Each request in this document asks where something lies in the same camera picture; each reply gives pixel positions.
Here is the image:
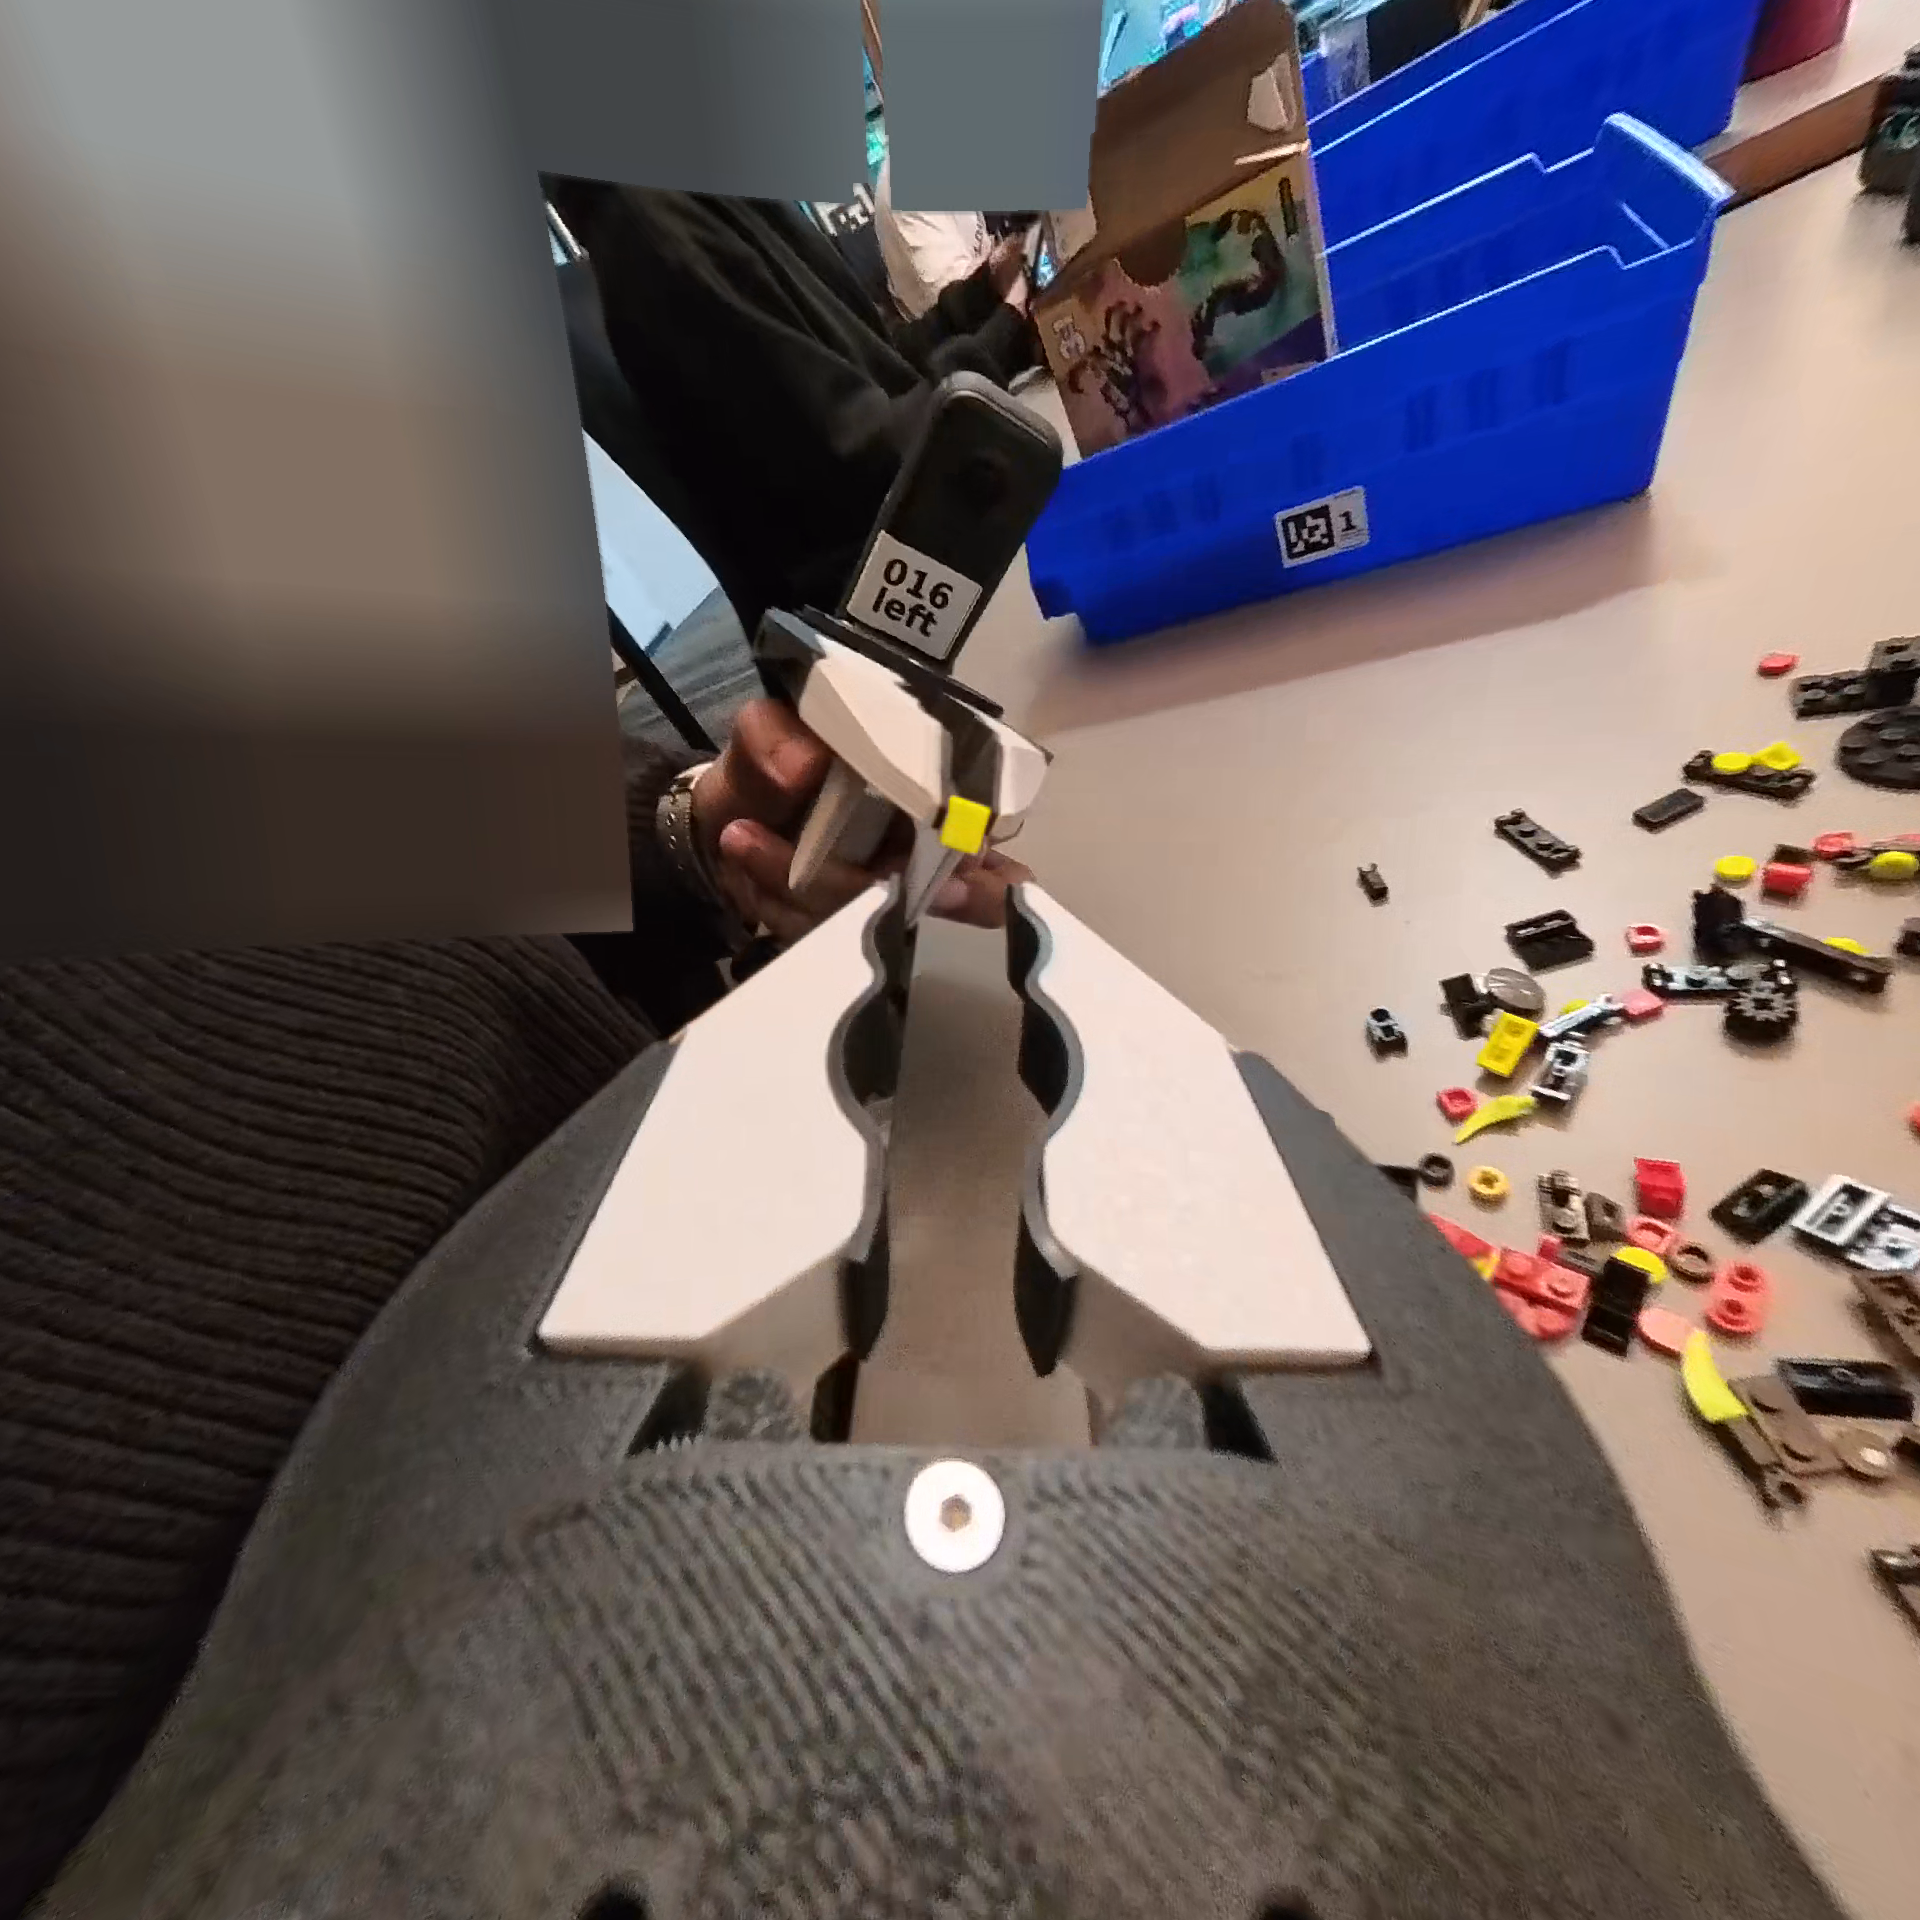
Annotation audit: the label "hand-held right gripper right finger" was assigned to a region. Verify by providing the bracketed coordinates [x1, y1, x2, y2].
[1008, 883, 1375, 1445]

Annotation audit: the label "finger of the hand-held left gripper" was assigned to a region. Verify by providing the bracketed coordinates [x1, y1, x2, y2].
[908, 717, 1055, 924]
[783, 650, 946, 897]

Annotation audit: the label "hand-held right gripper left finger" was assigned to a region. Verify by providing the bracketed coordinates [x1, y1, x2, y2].
[535, 883, 911, 1433]

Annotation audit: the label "person's left forearm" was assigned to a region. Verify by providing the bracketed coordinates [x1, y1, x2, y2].
[618, 744, 751, 992]

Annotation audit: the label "printed cardboard lego box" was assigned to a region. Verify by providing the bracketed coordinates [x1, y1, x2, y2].
[1030, 0, 1336, 459]

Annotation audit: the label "scattered loose lego pieces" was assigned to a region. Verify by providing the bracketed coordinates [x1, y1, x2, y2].
[1357, 638, 1920, 1630]

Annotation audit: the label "person's left hand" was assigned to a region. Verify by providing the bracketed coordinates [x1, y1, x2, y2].
[714, 697, 1039, 944]

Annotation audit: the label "blue plastic bin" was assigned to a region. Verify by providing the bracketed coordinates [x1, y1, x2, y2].
[1295, 0, 1770, 256]
[1027, 113, 1735, 646]

